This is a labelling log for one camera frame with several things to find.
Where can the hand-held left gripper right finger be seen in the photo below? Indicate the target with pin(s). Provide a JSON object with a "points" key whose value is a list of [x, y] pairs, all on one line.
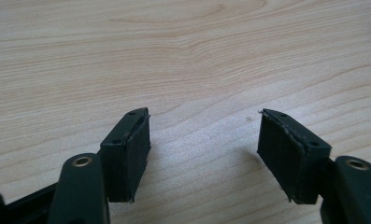
{"points": [[289, 155]]}

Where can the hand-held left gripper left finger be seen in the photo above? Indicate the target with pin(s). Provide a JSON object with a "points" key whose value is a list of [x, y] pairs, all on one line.
{"points": [[127, 155]]}

